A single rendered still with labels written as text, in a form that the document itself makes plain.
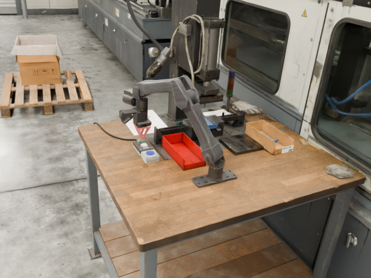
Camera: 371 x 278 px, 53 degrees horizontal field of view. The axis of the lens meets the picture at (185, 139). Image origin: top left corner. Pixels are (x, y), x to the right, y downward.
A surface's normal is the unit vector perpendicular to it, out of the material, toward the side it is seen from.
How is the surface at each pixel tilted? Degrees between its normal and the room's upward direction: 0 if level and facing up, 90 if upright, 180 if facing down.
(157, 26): 90
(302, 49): 90
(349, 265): 90
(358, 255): 90
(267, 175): 0
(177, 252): 0
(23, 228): 0
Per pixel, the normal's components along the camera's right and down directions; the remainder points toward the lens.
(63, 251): 0.06, -0.89
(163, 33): 0.40, 0.44
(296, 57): -0.92, 0.14
